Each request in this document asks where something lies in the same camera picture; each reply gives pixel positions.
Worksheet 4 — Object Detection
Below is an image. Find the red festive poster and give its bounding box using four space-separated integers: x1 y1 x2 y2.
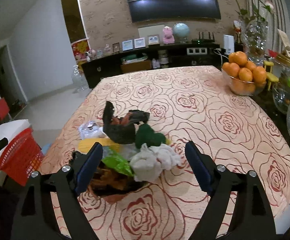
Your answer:
71 38 90 66

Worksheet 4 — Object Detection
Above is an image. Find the green plastic wrapper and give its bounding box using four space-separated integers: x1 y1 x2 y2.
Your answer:
102 146 134 177

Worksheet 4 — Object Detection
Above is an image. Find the clear water jug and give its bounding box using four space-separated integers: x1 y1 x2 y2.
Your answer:
71 65 89 93

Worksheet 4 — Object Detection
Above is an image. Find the black wrapper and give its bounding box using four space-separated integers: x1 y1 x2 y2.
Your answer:
102 101 150 145

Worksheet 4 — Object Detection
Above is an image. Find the black tv cabinet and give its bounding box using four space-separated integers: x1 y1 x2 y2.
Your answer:
81 42 243 90

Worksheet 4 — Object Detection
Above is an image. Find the pink plush toy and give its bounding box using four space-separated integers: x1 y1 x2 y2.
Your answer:
162 26 175 44

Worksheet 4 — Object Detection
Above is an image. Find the yellow foam net paper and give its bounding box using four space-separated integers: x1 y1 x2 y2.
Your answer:
77 138 117 153

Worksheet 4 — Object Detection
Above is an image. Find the light blue globe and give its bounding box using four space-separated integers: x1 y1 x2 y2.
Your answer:
173 23 189 43

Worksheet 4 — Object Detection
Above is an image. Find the red plastic mesh basket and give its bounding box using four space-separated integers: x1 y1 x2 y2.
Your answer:
0 128 44 186

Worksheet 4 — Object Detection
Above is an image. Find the printed plastic snack bag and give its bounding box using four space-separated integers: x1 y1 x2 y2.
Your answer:
78 121 106 140

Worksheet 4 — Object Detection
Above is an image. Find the glass bowl of oranges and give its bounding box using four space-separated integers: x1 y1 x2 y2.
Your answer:
222 51 267 96

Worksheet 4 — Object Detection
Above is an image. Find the white router box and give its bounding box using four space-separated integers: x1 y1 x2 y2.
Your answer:
223 35 235 55

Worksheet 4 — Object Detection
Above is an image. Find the red chair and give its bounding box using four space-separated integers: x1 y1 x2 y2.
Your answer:
0 98 10 122

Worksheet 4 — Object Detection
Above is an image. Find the glass vase with roses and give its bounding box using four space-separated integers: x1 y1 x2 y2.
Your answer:
235 0 275 66

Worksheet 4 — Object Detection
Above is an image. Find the white cushioned seat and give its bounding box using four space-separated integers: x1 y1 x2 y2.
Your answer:
0 119 32 186

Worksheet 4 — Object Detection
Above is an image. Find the rose patterned tablecloth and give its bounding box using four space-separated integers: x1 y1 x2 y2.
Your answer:
40 66 290 239

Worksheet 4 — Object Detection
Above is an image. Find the white mesh cloth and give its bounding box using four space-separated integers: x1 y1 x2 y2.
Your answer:
129 144 181 182

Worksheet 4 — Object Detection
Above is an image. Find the brown orange snack bag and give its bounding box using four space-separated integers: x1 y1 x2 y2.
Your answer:
70 150 146 204

